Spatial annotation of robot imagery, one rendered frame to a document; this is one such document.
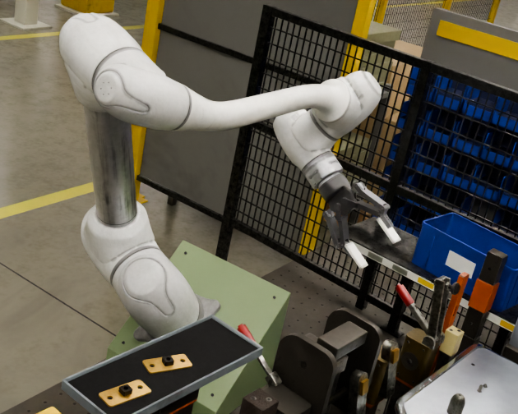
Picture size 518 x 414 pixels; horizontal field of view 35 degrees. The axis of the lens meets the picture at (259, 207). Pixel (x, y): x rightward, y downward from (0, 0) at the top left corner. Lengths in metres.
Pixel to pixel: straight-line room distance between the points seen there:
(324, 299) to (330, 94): 1.03
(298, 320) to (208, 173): 1.96
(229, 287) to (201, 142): 2.29
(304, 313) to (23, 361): 1.28
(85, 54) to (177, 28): 2.77
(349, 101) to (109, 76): 0.61
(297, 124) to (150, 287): 0.53
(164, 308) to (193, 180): 2.57
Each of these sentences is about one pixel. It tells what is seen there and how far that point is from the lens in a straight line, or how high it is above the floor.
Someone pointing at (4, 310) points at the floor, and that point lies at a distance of 3.73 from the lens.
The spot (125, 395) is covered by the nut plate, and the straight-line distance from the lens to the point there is 1.40.
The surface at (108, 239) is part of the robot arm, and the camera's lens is 2.04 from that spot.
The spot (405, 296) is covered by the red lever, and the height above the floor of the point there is 1.13.
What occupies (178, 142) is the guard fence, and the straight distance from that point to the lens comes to 4.52.
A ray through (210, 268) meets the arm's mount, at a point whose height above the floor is 0.96.
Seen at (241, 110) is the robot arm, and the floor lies 1.50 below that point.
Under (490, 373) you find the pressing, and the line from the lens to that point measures 2.05.
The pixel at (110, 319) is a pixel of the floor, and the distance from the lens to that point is 3.73.
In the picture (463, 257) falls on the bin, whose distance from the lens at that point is 2.29.
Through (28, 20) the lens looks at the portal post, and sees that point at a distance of 8.43.
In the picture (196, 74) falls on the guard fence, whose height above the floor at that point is 0.87.
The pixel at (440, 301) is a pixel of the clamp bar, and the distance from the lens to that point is 1.92.
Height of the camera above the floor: 2.03
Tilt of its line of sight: 24 degrees down
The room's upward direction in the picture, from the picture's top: 12 degrees clockwise
